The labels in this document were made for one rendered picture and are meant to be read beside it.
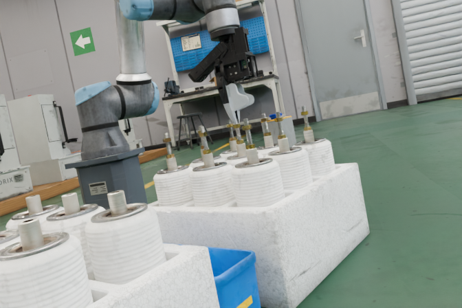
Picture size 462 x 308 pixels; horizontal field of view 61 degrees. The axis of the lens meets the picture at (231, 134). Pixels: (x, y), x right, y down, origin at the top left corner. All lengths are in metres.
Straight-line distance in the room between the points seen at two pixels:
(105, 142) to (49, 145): 2.24
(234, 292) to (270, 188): 0.20
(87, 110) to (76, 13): 6.08
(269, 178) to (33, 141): 2.98
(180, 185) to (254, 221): 0.24
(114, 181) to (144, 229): 0.72
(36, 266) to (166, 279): 0.15
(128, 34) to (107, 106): 0.24
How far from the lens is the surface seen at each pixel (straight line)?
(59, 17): 7.50
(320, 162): 0.93
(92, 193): 1.29
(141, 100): 1.34
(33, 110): 3.55
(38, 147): 3.55
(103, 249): 0.54
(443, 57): 6.16
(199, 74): 0.94
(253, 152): 0.76
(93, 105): 1.28
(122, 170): 1.25
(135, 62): 1.33
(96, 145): 1.27
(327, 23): 6.07
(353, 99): 6.00
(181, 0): 0.98
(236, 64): 0.90
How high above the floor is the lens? 0.36
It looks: 3 degrees down
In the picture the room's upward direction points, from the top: 11 degrees counter-clockwise
